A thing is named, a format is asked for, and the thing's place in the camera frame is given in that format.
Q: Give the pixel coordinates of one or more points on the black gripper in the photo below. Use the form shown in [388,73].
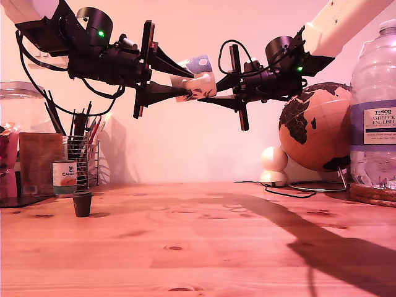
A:
[256,85]
[127,68]

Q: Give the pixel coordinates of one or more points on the white mug with blue print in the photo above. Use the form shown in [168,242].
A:
[201,83]

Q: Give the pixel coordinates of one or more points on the dark brown coffee capsule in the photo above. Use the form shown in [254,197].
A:
[83,205]

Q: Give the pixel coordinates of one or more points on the white-tipped brush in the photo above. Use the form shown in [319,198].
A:
[106,120]

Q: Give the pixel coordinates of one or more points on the red pencil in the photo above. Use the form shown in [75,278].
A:
[96,123]

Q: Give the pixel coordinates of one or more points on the black pencil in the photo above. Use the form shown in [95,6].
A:
[89,113]

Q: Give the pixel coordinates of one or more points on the white round table device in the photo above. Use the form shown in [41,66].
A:
[273,160]

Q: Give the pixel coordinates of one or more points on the thick black brush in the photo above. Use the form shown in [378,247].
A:
[81,125]

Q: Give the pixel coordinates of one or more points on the thin black brush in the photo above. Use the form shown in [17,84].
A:
[73,123]

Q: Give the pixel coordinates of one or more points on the cork globe with dark continents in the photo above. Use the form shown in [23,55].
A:
[321,130]

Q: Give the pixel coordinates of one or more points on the black chopstick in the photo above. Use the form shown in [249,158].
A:
[53,119]
[54,113]
[58,114]

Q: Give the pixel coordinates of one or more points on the white labelled tin can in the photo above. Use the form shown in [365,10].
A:
[65,179]

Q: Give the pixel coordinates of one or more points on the large clear water bottle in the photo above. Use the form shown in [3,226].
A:
[371,92]

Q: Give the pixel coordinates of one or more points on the glass jar with metal lid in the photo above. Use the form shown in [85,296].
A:
[18,111]

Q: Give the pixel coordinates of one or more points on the brown paper pouch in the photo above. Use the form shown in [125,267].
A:
[40,164]

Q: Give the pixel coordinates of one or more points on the round cork coaster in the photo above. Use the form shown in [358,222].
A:
[371,191]
[371,202]
[371,196]

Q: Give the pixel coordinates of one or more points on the pink snack packet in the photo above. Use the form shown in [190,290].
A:
[7,161]

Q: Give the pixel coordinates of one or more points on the black flat mat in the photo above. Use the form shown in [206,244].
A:
[24,201]

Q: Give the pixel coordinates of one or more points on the arm grey camera box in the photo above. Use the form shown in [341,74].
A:
[128,43]
[253,65]

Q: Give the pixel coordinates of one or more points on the white wall switch plate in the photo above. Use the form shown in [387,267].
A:
[31,60]

